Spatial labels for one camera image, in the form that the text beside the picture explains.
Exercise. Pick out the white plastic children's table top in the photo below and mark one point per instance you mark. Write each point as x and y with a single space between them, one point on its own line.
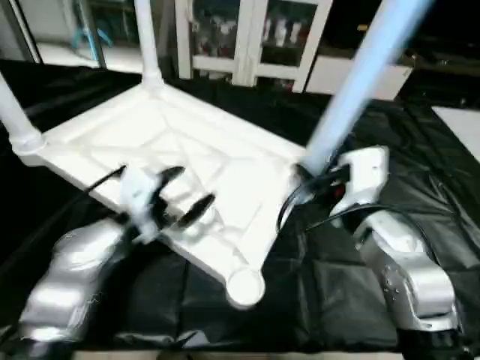
187 142

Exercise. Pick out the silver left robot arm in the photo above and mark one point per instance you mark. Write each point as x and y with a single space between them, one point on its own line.
67 277

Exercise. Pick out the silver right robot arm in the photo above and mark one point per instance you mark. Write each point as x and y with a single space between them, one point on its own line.
409 277

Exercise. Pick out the black plastic work mat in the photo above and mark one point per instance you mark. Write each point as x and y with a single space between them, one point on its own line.
337 285

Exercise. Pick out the white low drawer unit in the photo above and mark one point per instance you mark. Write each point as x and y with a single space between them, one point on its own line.
330 79

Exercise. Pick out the white side table board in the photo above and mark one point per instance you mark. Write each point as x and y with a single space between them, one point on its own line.
461 131

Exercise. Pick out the white glass door cabinet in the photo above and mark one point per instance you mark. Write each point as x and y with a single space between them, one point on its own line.
244 37

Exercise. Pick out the teal plastic object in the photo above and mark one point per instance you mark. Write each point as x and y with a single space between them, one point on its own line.
90 37

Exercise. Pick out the black box with yellow label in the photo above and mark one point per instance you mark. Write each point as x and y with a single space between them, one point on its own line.
351 22

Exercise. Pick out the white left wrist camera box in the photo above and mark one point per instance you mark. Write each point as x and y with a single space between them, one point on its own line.
139 195

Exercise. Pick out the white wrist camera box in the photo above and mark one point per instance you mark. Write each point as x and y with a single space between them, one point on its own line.
367 176
139 195

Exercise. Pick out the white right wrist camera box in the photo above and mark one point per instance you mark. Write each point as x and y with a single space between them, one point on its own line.
367 176

